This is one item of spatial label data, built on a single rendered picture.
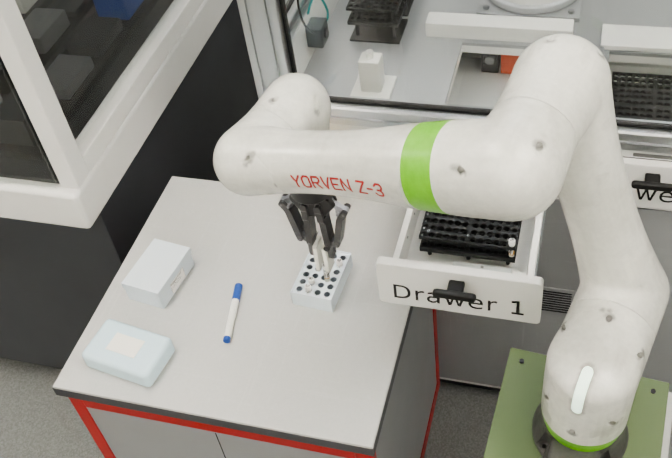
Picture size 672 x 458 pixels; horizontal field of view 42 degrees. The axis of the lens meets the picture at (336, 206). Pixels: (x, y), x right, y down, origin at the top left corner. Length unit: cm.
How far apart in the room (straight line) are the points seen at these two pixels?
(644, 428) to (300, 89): 77
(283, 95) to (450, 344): 112
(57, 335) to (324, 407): 112
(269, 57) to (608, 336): 85
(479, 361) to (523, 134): 137
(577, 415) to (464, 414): 114
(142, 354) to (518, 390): 68
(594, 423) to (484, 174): 48
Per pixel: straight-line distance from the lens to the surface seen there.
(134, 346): 168
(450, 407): 244
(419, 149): 104
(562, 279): 201
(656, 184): 171
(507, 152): 99
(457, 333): 223
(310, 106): 132
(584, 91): 109
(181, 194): 199
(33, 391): 276
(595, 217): 124
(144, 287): 175
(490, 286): 152
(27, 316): 250
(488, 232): 161
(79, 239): 210
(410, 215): 165
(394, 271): 154
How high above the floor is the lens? 208
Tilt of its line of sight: 45 degrees down
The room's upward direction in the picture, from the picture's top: 9 degrees counter-clockwise
